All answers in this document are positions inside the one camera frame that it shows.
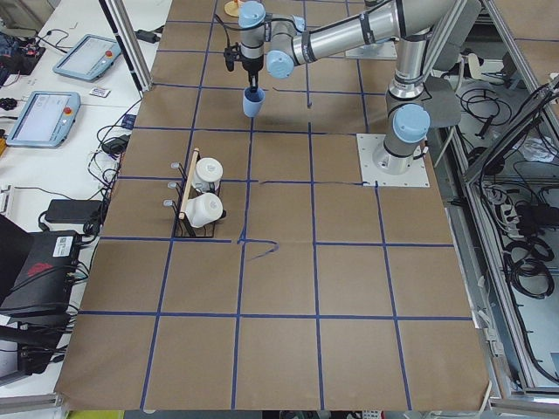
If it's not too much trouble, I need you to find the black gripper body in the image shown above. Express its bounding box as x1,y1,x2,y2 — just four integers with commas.
224,43,263,72

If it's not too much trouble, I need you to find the light blue plastic cup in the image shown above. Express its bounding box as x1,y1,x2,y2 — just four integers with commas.
242,87,266,118

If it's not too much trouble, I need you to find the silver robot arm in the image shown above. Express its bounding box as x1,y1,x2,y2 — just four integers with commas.
224,1,481,105

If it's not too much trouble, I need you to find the wooden mug tree stand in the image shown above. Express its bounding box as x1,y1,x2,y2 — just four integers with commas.
224,0,243,17

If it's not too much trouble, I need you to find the wooden rack dowel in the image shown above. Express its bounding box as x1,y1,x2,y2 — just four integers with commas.
179,148,200,220

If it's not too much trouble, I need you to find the white ceramic mug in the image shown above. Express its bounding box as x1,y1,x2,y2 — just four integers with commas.
192,157,224,193
186,193,224,228

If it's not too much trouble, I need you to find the blue teach pendant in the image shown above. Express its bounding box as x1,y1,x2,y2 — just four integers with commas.
52,34,121,81
6,91,81,148

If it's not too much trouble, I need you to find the black power adapter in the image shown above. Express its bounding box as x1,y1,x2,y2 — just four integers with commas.
38,199,102,231

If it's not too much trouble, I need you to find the black computer box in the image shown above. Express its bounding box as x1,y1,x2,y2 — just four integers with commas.
1,216,81,318

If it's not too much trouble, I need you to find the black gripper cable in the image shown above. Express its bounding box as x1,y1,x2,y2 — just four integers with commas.
213,13,245,56

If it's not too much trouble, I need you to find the aluminium frame post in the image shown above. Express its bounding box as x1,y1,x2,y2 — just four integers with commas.
99,0,152,93

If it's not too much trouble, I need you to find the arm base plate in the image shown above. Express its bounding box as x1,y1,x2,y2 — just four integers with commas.
356,134,430,188
345,39,397,61

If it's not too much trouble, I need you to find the black wire cup rack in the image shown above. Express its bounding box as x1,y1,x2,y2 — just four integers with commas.
163,157,226,237

